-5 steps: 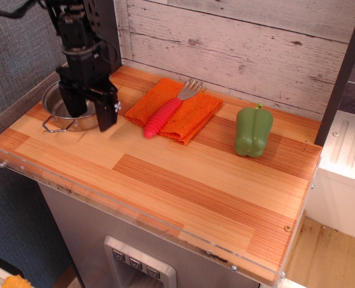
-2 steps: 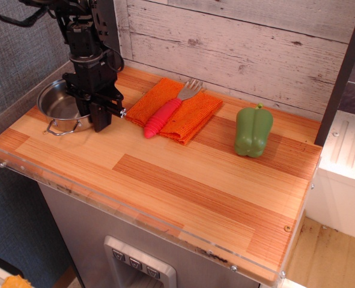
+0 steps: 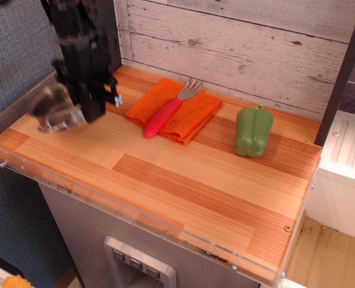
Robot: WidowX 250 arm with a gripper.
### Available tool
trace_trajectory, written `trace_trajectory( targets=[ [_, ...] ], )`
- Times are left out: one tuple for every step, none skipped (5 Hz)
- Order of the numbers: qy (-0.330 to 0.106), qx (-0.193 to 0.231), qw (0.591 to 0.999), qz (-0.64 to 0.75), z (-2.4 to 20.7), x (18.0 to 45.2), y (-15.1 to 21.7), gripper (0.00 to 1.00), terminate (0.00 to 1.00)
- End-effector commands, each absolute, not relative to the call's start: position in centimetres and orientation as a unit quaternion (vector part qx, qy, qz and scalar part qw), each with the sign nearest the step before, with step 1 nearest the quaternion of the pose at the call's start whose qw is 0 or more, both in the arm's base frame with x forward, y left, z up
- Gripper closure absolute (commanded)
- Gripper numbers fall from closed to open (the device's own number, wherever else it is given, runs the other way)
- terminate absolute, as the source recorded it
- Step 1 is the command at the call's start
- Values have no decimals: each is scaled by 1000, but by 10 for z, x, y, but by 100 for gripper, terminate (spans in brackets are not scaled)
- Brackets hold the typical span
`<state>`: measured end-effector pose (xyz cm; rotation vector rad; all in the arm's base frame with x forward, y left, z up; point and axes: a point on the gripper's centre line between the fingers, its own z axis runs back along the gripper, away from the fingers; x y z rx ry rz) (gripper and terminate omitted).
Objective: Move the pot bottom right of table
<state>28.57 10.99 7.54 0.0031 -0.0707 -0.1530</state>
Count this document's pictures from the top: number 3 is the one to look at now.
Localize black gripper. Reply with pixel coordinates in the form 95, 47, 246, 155
52, 35, 123, 122

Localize stainless steel pot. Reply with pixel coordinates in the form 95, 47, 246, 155
27, 83, 86, 134

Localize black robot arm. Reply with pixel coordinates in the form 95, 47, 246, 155
41, 1, 123, 122

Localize clear acrylic table guard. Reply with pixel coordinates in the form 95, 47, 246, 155
0, 137, 321, 286

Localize orange folded cloth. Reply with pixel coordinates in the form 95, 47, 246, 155
124, 77, 223, 145

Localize grey cabinet with dispenser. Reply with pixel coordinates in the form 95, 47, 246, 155
39, 184, 259, 287

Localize green bell pepper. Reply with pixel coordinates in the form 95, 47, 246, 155
234, 103, 273, 158

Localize yellow black object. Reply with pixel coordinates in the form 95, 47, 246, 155
1, 275, 32, 288

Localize white sink drainboard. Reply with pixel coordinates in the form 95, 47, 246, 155
319, 111, 355, 180

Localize dark left vertical post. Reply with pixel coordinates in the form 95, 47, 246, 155
97, 0, 122, 73

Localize dark vertical post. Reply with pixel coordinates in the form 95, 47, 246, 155
97, 0, 122, 73
314, 27, 355, 146

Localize fork with pink handle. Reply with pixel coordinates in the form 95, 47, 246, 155
144, 79, 203, 139

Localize dark right vertical post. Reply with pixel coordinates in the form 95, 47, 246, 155
314, 27, 355, 146

